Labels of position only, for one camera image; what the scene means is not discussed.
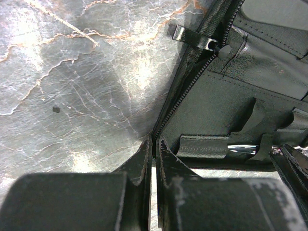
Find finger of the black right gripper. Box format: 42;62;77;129
269;144;308;214

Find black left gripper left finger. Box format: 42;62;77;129
0;136;152;231

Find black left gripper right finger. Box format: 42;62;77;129
156;138;307;231

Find black zip tool case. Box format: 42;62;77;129
152;0;308;171

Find silver thinning scissors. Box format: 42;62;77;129
228;144;259;155

